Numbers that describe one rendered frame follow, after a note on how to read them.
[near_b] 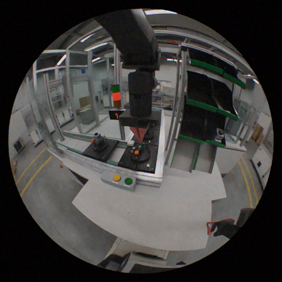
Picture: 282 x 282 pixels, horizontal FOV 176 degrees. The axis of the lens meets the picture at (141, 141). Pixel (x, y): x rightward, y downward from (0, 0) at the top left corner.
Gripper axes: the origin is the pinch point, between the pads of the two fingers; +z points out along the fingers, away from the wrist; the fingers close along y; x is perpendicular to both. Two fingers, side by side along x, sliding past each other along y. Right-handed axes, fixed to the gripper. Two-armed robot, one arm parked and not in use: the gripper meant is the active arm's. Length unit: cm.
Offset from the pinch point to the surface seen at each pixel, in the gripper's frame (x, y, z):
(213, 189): -1, -55, 38
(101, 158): -6.9, 30.4, 26.9
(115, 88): -29.0, 23.2, -14.4
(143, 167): -7.3, 0.5, 26.9
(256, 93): -78, -151, -54
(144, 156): -14.7, 1.3, 25.3
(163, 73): -1083, 3, -135
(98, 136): -17.4, 37.1, 16.7
